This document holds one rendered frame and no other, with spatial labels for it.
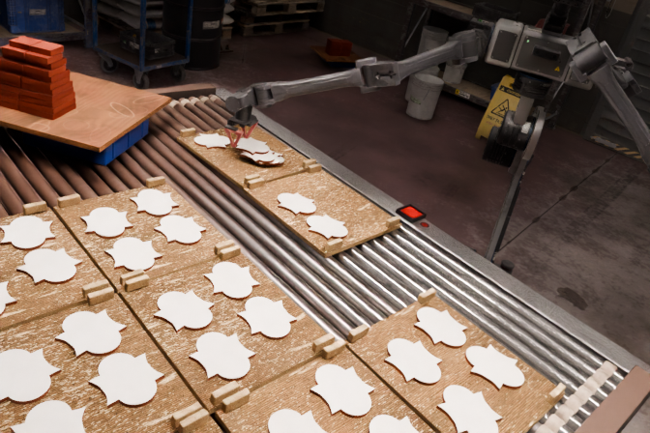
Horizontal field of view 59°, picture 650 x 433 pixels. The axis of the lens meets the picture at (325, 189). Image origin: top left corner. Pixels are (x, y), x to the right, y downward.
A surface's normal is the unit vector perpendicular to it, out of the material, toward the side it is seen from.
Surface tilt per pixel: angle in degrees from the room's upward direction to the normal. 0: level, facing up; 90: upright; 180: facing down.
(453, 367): 0
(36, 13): 90
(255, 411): 0
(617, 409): 0
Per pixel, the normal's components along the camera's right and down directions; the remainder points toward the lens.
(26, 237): 0.18, -0.86
